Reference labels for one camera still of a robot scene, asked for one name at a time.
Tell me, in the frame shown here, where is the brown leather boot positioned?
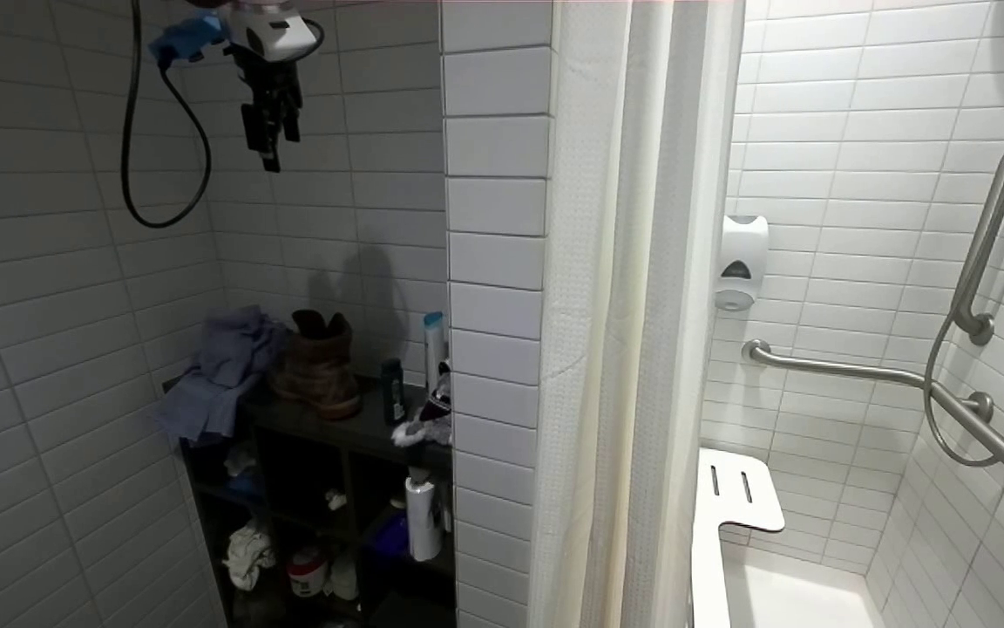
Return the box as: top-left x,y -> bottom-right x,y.
272,308 -> 363,425

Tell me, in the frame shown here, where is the blue towel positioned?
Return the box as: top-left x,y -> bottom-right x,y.
158,303 -> 290,446

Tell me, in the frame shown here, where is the black camera cable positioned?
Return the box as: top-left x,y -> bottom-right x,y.
120,0 -> 218,229

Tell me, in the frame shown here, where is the long steel grab bar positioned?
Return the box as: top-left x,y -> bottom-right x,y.
742,337 -> 1004,516

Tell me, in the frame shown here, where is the white shower curtain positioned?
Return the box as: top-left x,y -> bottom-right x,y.
528,0 -> 751,628

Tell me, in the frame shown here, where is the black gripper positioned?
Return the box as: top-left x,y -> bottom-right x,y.
228,42 -> 308,174

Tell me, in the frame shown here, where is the white pump bottle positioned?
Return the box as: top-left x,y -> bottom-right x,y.
401,467 -> 448,566

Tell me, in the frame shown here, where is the white orange plastic bag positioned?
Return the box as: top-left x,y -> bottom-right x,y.
221,520 -> 279,593

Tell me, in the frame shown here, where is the white soap dispenser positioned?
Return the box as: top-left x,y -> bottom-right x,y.
714,212 -> 773,312

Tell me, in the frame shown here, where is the short steel grab bar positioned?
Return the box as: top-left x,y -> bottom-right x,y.
950,113 -> 1004,347

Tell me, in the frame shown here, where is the red white container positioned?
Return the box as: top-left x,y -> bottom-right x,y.
287,544 -> 332,602

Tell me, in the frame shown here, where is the white Dove bottle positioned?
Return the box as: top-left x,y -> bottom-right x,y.
418,308 -> 452,395

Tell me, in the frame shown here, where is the white shower seat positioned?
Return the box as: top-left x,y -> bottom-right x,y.
691,446 -> 789,628

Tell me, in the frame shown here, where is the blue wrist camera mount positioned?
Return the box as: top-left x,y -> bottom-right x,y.
150,5 -> 237,69

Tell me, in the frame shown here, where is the blue plastic bag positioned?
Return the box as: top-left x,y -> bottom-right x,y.
365,510 -> 413,566

